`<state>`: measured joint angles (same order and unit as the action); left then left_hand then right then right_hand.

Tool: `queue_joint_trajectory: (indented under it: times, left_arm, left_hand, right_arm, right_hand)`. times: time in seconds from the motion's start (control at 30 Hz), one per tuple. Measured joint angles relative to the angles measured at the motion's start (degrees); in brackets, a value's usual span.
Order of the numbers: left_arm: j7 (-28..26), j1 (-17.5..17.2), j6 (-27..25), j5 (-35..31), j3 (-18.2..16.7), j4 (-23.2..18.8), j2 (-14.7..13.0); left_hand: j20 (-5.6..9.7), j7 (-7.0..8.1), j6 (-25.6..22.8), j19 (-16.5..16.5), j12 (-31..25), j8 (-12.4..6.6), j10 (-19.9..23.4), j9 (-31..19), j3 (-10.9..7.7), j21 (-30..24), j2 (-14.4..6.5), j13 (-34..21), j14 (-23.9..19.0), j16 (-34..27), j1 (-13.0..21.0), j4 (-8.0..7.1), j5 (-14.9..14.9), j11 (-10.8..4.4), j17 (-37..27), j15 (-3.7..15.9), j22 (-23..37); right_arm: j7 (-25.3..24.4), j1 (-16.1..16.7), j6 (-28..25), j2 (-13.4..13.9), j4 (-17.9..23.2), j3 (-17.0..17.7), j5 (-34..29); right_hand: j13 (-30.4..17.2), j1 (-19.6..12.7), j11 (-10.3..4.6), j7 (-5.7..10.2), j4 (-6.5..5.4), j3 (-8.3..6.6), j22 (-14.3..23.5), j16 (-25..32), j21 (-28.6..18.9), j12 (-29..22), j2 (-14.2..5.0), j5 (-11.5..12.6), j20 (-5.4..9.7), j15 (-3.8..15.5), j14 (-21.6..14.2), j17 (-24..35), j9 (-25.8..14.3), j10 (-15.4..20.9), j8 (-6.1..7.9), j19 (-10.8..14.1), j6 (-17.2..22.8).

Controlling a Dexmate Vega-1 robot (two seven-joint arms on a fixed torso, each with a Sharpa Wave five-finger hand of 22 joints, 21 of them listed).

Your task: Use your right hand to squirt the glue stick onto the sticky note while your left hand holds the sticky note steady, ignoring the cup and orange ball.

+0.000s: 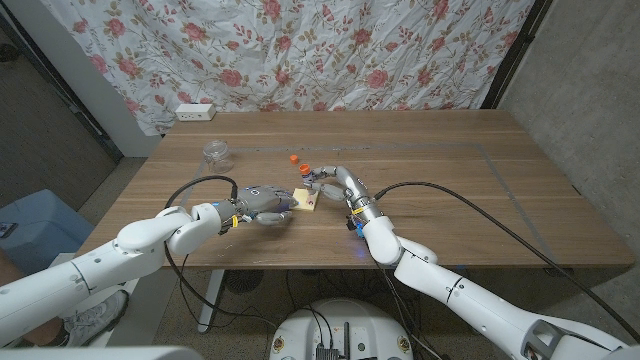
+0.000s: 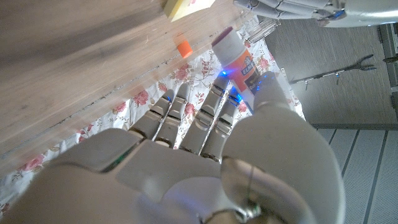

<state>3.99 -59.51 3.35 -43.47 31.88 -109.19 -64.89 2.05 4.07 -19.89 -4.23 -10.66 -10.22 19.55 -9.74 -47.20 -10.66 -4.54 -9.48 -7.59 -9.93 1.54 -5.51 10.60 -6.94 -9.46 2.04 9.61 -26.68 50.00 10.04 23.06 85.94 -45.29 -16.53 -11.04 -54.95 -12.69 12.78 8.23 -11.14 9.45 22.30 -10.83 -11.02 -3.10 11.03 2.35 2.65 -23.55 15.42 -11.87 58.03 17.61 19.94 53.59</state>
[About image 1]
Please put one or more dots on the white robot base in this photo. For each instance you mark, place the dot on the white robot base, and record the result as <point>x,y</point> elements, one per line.
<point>345,325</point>

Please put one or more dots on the orange white glue stick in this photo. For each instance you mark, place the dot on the orange white glue stick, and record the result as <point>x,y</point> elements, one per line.
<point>305,170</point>

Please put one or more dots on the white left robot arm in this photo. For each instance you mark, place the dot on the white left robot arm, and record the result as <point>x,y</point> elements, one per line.
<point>100,265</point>

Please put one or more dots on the black backdrop pole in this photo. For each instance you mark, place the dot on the black backdrop pole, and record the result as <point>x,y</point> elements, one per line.
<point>515,55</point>

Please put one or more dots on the yellow sticky note pad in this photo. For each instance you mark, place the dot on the yellow sticky note pad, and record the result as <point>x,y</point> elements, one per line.
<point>309,201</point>

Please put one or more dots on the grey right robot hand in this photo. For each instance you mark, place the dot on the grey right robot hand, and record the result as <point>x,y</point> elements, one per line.
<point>352,187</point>

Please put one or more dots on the grey sneaker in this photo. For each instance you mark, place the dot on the grey sneaker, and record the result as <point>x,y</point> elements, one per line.
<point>97,320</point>

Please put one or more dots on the black round floor fan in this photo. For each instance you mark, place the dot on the black round floor fan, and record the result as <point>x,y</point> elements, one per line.
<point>243,281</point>

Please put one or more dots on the person's bare leg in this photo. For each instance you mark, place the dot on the person's bare leg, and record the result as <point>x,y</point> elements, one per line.
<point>40,336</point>

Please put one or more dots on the white power strip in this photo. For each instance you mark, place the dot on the white power strip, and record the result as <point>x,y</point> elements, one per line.
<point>194,112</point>

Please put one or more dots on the floral printed backdrop cloth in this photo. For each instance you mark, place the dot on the floral printed backdrop cloth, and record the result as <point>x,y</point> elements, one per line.
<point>300,55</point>

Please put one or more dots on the blue grey bin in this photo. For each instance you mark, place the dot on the blue grey bin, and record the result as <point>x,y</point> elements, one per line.
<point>35,230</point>

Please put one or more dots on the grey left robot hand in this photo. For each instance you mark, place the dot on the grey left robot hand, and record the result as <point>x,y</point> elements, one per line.
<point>265,200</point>

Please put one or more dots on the clear glass jar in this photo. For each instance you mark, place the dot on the clear glass jar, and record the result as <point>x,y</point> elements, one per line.
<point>217,156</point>

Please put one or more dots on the white table leg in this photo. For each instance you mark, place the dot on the white table leg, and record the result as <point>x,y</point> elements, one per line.
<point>210,300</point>

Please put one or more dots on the small orange cap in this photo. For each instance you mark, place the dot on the small orange cap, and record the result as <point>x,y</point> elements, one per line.
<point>294,159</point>

